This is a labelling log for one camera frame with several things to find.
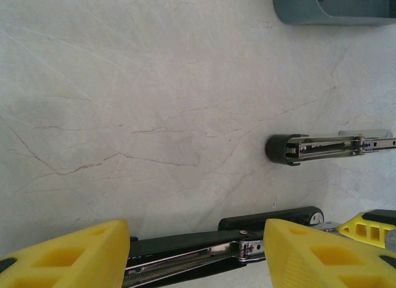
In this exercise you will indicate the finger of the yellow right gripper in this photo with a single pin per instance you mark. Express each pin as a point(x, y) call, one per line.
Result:
point(349, 227)

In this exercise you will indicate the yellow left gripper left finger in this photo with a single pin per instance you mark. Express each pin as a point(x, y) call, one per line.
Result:
point(68, 260)

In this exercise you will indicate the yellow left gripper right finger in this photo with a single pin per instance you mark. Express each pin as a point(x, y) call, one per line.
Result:
point(325, 263)

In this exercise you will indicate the black stapler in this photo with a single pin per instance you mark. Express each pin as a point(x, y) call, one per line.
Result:
point(185, 241)
point(278, 148)

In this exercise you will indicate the dark grey plastic tray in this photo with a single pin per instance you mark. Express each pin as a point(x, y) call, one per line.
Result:
point(340, 18)

